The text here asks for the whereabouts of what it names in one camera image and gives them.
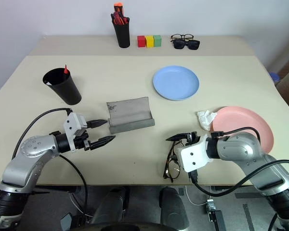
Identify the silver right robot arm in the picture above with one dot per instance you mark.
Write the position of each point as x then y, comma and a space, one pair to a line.
243, 149

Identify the crumpled white tissue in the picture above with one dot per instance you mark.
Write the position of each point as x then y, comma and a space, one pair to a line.
205, 119

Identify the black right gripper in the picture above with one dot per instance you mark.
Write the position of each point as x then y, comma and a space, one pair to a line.
192, 137

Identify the dark rounded shape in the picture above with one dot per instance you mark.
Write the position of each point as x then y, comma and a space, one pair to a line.
110, 204
172, 207

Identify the light blue plate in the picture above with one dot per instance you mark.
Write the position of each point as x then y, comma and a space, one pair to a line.
175, 83

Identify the tall black tool holder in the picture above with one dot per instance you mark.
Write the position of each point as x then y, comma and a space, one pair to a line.
122, 36

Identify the red black screwdriver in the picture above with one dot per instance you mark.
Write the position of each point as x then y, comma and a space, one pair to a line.
115, 18
126, 20
122, 19

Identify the orange capped black screwdriver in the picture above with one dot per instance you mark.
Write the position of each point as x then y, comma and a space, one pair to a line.
118, 8

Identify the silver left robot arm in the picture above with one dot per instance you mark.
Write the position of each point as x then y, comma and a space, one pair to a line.
26, 154

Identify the wide black plastic cup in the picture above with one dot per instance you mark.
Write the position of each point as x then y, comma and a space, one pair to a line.
67, 92

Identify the grey felt glasses case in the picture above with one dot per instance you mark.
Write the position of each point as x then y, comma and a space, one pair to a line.
130, 113

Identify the black floor device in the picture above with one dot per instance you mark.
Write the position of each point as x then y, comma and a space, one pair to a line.
215, 216

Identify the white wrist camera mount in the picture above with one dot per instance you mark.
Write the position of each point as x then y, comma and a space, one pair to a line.
193, 156
71, 125

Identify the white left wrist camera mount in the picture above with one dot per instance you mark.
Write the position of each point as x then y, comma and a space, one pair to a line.
71, 125

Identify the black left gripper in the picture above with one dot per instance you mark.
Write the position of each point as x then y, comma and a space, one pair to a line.
81, 143

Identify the black sunglasses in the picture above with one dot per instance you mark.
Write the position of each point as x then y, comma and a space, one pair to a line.
193, 45

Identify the tortoiseshell glasses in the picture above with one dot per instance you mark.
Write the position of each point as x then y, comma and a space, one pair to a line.
171, 166

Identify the pink plate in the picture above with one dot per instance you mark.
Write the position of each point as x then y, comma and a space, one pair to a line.
240, 120

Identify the red cube block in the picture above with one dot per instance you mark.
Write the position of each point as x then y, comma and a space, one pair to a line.
141, 41

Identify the green cube block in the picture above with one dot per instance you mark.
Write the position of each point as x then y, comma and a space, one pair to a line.
157, 40

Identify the black frame clear glasses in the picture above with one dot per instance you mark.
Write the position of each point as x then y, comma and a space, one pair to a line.
190, 36

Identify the yellow cube block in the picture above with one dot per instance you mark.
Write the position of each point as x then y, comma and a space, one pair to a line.
149, 41

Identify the blue lidded container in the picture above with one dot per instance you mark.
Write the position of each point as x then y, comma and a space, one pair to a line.
274, 77

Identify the red marker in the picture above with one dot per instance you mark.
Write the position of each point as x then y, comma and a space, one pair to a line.
66, 69

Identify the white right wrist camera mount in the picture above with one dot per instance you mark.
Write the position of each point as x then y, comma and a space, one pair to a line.
193, 156

